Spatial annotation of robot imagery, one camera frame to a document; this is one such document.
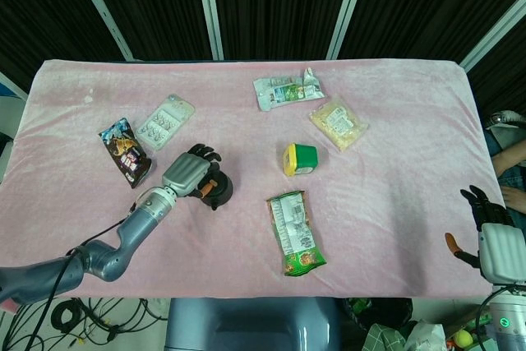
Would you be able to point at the yellow green box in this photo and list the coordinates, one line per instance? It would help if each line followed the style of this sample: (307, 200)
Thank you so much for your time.
(306, 158)

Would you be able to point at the black rubbish bag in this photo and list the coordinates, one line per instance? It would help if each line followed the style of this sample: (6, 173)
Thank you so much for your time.
(378, 312)

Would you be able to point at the green white checked cloth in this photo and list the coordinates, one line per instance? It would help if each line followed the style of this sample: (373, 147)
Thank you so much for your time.
(384, 338)

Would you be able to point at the pink plush table cloth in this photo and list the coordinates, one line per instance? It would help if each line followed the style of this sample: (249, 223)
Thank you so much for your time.
(246, 141)

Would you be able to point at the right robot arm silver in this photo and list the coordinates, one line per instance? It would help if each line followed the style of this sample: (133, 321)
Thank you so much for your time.
(507, 318)

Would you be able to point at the white sneaker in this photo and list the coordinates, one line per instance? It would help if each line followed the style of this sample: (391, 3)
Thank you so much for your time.
(506, 117)

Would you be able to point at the white green food packet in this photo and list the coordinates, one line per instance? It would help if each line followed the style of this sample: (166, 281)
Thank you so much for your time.
(283, 92)

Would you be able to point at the green snack bag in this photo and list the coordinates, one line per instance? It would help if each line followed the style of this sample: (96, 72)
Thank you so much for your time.
(293, 232)

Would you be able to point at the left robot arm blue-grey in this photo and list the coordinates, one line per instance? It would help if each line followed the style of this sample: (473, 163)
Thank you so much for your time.
(123, 240)

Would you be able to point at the yellow tennis ball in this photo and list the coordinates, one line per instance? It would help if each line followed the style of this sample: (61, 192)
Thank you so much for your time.
(464, 338)

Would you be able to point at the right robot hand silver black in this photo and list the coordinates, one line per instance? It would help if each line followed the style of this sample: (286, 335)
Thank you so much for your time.
(501, 248)

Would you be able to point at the dark brown snack packet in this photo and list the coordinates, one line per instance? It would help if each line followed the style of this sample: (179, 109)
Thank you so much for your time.
(127, 155)

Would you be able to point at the black cup base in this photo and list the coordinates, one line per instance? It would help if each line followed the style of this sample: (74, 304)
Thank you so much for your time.
(221, 202)

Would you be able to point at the seated person in jeans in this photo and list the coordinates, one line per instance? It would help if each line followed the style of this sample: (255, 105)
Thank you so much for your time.
(511, 178)

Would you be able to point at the blue-grey robot torso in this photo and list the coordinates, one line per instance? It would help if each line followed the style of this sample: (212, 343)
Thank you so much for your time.
(246, 324)

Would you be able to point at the clear blister pack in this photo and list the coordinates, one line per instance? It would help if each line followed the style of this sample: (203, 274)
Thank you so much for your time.
(162, 123)

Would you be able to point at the clear packet beige contents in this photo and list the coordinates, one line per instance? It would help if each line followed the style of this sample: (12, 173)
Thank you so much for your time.
(339, 123)

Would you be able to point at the white plastic bag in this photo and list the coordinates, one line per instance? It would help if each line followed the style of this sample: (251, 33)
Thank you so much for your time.
(425, 336)

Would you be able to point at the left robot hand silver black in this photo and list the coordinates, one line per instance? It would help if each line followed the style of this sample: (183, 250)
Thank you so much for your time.
(185, 170)

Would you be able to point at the white frame post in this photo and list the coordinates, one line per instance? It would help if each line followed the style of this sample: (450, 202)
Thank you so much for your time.
(210, 6)
(347, 6)
(491, 30)
(104, 10)

